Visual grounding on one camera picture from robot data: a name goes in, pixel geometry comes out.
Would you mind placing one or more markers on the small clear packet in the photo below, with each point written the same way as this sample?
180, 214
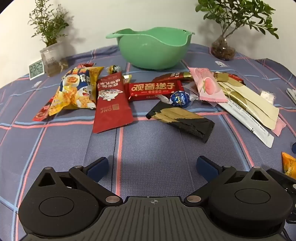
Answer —
267, 95

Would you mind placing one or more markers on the red and gold bar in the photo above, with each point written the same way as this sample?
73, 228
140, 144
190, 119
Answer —
175, 76

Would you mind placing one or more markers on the small red packet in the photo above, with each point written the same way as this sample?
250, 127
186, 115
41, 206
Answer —
85, 65

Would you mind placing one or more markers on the fine-leaf plant in clear vase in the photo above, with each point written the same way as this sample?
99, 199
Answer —
52, 60

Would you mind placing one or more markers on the white plastic item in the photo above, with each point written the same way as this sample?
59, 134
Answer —
291, 93

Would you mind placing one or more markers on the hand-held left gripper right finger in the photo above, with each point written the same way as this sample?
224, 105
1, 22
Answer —
207, 168

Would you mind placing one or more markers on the yellow chips bag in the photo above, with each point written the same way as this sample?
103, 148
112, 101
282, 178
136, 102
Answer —
74, 90

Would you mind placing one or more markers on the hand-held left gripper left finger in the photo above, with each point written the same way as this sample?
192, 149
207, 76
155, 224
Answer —
98, 168

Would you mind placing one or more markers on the gold foil chocolate ball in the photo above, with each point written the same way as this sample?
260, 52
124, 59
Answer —
113, 69

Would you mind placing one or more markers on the pink peach packet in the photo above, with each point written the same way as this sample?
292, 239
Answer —
207, 84

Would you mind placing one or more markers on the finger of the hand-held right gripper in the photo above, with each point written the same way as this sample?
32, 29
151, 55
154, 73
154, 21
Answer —
294, 148

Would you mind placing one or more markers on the white digital clock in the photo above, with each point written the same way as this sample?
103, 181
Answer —
36, 69

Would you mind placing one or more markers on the cream and gold packet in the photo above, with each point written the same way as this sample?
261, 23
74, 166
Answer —
252, 104

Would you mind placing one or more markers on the black and gold packet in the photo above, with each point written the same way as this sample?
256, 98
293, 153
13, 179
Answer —
185, 120

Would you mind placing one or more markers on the red and gold packet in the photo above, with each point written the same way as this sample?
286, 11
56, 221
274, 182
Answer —
233, 77

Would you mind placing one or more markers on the red cartoon snack packet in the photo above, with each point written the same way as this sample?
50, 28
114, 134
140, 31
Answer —
40, 114

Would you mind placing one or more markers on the plain pink packet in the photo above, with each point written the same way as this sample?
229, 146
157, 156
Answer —
279, 127

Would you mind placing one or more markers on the red bar packet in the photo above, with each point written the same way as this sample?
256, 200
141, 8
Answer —
152, 90

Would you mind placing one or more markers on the broad-leaf plant in glass vase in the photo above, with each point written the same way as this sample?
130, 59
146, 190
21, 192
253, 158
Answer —
223, 49

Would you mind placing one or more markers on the tall red snack packet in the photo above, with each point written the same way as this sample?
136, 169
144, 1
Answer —
111, 109

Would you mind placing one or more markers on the blue foil chocolate ball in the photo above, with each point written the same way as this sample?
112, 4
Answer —
180, 98

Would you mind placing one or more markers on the orange snack packet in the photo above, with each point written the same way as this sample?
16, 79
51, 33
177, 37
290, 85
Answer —
289, 163

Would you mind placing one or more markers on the green plastic bowl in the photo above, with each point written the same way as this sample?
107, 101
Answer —
150, 53

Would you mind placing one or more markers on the long white sachet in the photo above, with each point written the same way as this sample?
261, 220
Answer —
252, 126

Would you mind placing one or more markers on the small yellow candy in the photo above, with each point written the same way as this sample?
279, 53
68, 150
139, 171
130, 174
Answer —
127, 78

